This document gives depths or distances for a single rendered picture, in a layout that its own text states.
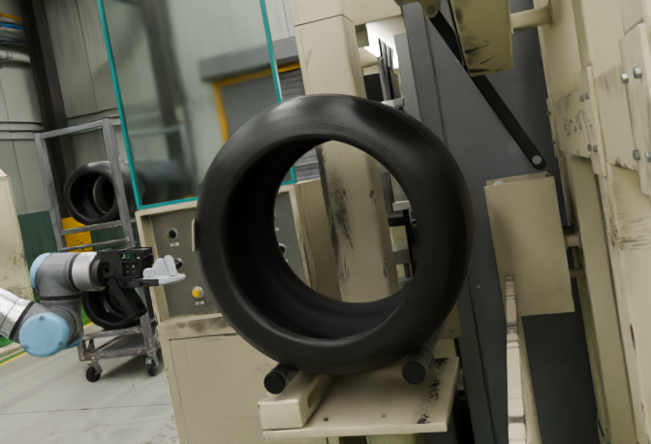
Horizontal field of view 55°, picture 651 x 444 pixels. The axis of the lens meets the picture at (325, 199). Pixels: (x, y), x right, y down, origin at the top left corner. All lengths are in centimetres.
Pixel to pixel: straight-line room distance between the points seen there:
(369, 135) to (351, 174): 41
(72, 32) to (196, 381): 1134
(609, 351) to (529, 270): 24
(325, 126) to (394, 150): 14
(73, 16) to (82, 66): 93
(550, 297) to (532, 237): 14
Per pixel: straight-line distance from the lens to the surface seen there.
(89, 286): 152
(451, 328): 153
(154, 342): 493
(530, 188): 142
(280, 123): 118
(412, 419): 127
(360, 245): 155
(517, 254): 144
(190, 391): 214
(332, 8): 157
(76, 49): 1301
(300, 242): 186
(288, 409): 130
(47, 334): 144
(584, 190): 145
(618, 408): 157
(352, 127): 114
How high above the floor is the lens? 130
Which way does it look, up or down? 3 degrees down
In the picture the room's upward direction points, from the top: 10 degrees counter-clockwise
